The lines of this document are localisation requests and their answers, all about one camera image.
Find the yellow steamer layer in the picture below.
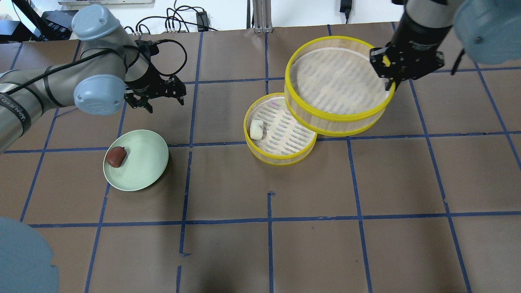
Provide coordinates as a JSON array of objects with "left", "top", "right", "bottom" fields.
[
  {"left": 243, "top": 92, "right": 317, "bottom": 166},
  {"left": 284, "top": 36, "right": 396, "bottom": 136}
]

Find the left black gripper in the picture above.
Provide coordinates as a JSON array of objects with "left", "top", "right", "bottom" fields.
[{"left": 124, "top": 65, "right": 186, "bottom": 114}]

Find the light green plate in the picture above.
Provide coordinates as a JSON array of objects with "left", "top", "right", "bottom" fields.
[{"left": 103, "top": 129, "right": 169, "bottom": 192}]

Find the brown bun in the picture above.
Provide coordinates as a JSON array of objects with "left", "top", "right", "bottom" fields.
[{"left": 105, "top": 146, "right": 127, "bottom": 168}]

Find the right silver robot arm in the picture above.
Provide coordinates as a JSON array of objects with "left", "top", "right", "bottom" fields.
[{"left": 370, "top": 0, "right": 521, "bottom": 90}]

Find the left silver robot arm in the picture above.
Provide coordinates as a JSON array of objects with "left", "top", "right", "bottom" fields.
[{"left": 0, "top": 5, "right": 186, "bottom": 152}]

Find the aluminium frame post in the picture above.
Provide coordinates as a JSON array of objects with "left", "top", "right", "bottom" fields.
[{"left": 252, "top": 0, "right": 273, "bottom": 33}]

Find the white steamed bun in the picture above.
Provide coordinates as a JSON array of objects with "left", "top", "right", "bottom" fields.
[{"left": 250, "top": 119, "right": 264, "bottom": 141}]

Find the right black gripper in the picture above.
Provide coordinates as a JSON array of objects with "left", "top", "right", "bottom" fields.
[{"left": 370, "top": 16, "right": 452, "bottom": 91}]

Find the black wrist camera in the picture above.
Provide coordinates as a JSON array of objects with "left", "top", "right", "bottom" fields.
[{"left": 135, "top": 39, "right": 160, "bottom": 58}]

